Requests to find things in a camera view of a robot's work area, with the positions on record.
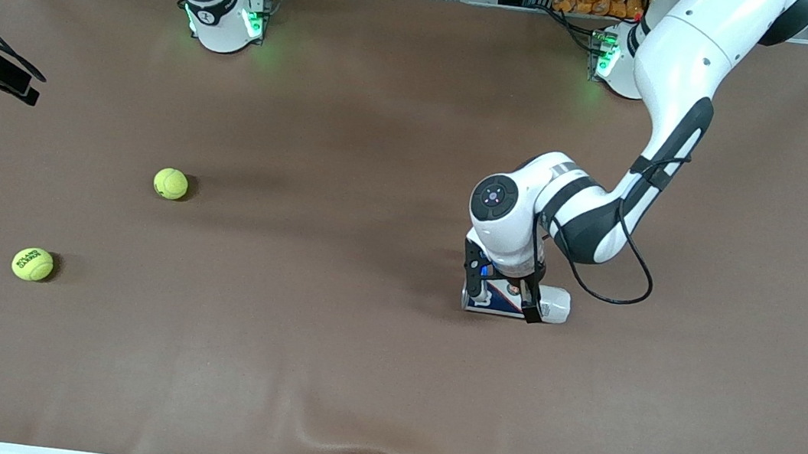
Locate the white blue tennis ball can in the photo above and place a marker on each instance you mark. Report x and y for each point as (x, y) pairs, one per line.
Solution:
(556, 306)

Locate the yellow tennis ball black print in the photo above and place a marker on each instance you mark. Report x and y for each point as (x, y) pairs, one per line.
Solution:
(32, 264)

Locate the plain yellow tennis ball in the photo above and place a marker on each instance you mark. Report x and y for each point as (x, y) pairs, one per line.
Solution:
(170, 184)

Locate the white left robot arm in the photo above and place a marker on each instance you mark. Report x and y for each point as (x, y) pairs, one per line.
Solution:
(686, 61)

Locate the brown table cover mat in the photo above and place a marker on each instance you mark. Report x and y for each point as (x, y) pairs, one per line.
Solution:
(385, 379)

